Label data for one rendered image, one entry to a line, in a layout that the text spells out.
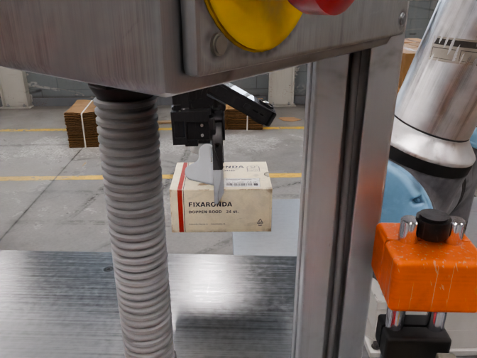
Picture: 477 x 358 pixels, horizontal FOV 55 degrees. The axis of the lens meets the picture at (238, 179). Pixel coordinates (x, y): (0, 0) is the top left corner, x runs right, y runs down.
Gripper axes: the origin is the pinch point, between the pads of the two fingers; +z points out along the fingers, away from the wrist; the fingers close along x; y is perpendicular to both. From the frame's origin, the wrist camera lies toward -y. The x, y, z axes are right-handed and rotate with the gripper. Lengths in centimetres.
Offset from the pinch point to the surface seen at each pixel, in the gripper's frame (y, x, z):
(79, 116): 130, -326, 68
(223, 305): 0.2, 9.1, 17.6
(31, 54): 5, 56, -29
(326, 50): -5, 54, -28
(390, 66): -10, 47, -27
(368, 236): -10, 47, -16
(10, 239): 125, -161, 97
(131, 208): 4, 50, -20
